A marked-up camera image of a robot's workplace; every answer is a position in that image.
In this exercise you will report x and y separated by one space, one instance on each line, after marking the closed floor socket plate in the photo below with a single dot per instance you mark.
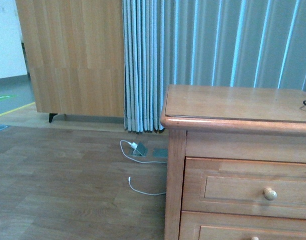
160 153

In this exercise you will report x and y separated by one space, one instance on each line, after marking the white plug adapter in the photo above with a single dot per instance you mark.
133 145

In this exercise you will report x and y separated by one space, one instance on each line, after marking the wooden drawer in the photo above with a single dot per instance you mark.
212 226
257 188

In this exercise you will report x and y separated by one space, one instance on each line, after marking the grey pleated curtain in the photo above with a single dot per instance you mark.
214 43

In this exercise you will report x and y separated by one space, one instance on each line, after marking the open floor socket box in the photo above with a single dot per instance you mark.
141 151

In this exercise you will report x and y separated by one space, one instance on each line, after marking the wooden nightstand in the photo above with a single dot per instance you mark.
228 123

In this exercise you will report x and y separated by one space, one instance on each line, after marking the large wooden cabinet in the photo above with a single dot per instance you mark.
75 53

